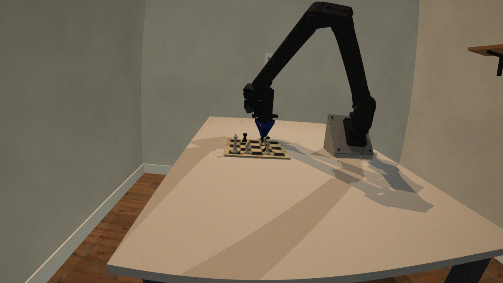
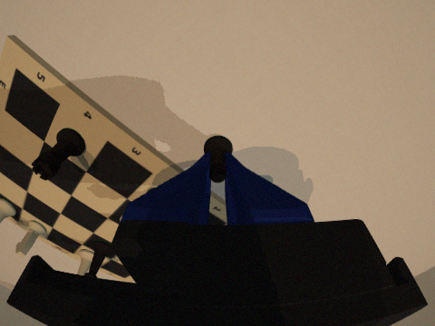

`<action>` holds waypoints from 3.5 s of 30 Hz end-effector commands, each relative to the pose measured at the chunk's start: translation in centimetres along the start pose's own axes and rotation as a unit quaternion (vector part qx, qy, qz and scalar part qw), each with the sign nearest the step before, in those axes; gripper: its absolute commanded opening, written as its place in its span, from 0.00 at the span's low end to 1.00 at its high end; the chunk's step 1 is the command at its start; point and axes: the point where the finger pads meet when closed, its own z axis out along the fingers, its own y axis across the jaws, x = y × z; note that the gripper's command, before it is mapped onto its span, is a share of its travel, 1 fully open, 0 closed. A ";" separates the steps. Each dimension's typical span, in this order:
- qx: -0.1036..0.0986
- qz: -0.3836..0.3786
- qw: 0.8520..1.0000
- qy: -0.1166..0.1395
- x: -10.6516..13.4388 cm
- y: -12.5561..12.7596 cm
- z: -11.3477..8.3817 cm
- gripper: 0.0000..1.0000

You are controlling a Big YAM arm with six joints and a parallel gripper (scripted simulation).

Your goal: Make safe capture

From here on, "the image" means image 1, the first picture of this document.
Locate black and cream chessboard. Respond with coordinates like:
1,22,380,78
224,138,290,160

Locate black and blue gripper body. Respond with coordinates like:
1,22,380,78
252,101,278,123

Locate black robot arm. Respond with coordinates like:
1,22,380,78
243,2,376,147

